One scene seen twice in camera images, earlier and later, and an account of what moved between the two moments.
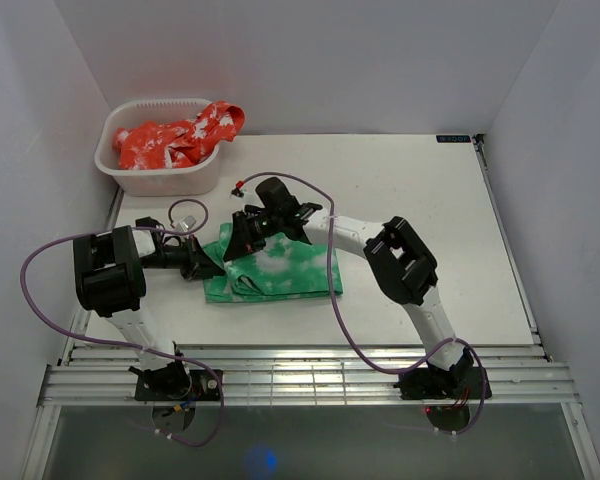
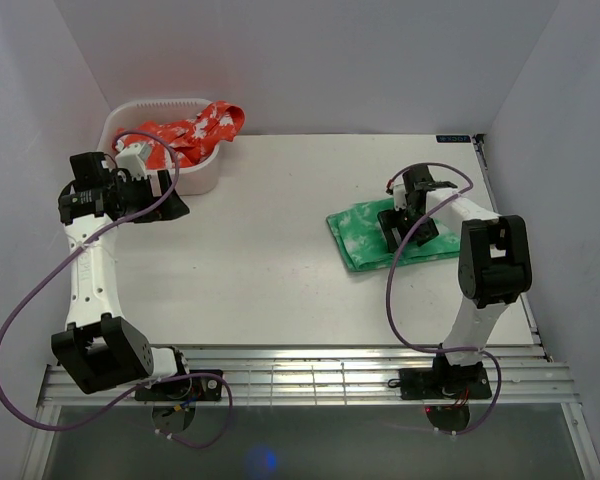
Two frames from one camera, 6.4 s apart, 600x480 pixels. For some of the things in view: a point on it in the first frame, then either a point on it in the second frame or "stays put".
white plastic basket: x=198 y=179 stays put
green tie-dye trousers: x=278 y=268 to x=364 y=247
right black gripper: x=242 y=240 to x=389 y=220
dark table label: x=453 y=138 stays put
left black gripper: x=199 y=264 to x=172 y=209
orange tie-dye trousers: x=173 y=144 stays put
